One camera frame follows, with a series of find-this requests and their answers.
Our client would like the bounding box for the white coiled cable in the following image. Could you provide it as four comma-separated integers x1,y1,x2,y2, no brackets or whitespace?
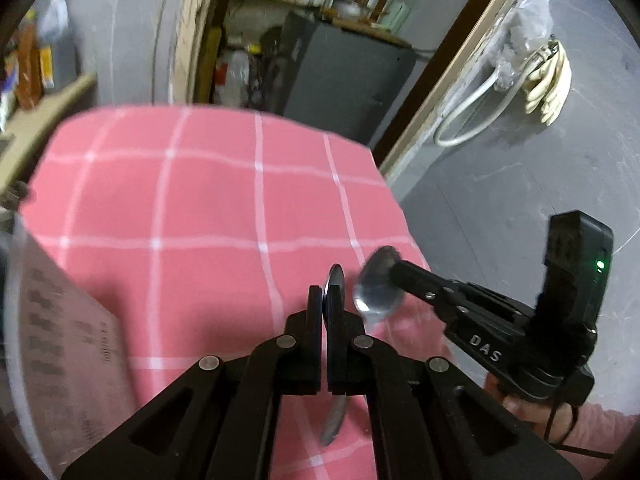
433,40,572,149

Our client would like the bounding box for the person's right hand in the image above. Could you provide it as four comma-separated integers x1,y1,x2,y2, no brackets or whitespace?
484,375,576,442

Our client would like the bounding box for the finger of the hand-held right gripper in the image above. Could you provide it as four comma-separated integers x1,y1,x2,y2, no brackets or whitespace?
389,259,472,322

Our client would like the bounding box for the pink checkered tablecloth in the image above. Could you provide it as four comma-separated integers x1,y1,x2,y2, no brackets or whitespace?
17,105,453,480

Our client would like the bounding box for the clear plastic bag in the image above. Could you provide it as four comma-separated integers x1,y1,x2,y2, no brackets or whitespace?
495,0,556,92

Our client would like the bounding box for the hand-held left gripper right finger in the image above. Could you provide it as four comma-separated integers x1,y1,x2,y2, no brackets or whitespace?
326,284,583,480

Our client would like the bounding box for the dark grey cabinet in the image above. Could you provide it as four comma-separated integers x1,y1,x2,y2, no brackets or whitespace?
282,10,419,144

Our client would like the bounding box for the clear patterned container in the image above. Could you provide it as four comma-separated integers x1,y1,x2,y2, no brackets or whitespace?
0,210,139,480

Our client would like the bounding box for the clear plastic bottle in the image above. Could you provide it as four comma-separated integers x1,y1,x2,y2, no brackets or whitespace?
222,50,250,106

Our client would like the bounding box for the wooden door frame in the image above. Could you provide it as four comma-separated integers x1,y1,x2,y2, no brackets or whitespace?
376,0,534,187

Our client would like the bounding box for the grey plastic jug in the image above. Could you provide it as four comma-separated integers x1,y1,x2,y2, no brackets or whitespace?
37,0,77,89

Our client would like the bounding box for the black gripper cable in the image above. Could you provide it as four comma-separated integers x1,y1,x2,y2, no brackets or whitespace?
542,400,616,459

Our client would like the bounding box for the brown bottle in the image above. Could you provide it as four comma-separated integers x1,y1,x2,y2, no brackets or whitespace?
15,10,44,111

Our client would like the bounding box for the wooden shelf board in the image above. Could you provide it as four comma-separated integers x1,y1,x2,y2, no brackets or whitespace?
0,72,98,192

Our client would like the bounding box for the metal spoon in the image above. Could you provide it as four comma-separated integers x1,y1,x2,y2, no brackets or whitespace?
352,246,402,333
319,263,349,447

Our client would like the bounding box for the person's right forearm pink sleeve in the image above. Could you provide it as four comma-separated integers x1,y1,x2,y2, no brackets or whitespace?
550,402,632,461

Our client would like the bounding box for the pale green box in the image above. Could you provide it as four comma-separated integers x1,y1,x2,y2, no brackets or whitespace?
385,2,414,29

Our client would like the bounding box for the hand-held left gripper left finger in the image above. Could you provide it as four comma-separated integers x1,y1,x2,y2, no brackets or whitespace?
60,285,327,480

